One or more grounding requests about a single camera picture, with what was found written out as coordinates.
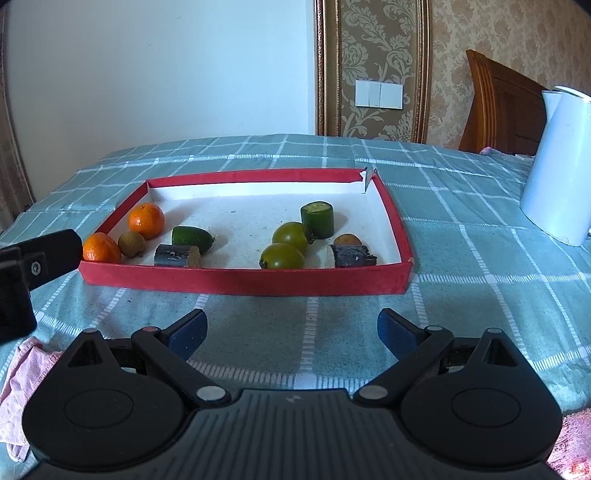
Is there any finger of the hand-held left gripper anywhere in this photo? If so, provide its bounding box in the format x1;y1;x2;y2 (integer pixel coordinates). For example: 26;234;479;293
20;229;85;291

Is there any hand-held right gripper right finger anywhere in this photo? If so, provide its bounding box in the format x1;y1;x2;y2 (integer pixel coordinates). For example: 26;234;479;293
352;308;531;408

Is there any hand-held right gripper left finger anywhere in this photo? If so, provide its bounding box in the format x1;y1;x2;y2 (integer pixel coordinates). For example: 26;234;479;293
65;308;232;408

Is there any orange tangerine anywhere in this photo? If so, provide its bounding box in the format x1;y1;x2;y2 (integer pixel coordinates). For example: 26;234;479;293
83;233;123;264
128;202;165;240

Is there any dark sugarcane piece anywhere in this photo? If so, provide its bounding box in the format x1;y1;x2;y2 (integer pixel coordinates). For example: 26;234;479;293
154;244;203;268
325;244;378;269

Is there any dark green cucumber end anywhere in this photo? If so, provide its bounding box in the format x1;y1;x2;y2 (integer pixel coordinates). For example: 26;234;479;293
172;226;215;252

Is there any green tomato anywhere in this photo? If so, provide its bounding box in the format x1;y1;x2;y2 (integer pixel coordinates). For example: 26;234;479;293
272;222;310;254
259;243;306;271

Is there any red cardboard box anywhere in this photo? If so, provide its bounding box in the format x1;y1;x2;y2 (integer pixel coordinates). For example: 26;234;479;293
78;168;415;297

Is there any green cucumber piece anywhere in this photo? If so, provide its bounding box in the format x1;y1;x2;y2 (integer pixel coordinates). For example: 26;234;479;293
300;200;334;240

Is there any teal checkered tablecloth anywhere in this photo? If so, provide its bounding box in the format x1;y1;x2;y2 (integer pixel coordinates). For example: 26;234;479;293
0;134;591;416

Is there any red patterned cloth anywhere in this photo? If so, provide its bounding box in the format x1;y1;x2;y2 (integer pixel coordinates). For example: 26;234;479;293
547;406;591;480

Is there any white electric kettle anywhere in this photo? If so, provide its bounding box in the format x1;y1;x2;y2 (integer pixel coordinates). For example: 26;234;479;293
520;86;591;247

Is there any wooden chair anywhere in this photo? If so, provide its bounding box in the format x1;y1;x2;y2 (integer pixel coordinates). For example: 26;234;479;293
458;49;550;158

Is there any white wall switch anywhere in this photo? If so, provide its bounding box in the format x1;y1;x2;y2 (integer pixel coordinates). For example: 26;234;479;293
355;79;404;110

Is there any gold ornate wall frame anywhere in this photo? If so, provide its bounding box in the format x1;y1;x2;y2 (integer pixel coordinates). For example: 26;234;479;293
315;0;431;144

